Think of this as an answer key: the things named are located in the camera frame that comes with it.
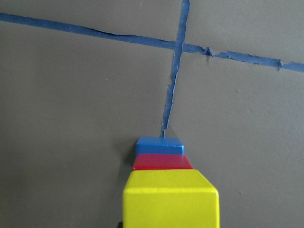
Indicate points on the red wooden block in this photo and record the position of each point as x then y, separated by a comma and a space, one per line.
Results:
161, 162

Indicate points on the yellow wooden block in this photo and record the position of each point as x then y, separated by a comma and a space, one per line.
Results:
170, 199

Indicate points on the blue wooden block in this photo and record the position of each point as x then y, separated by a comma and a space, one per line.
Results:
159, 145

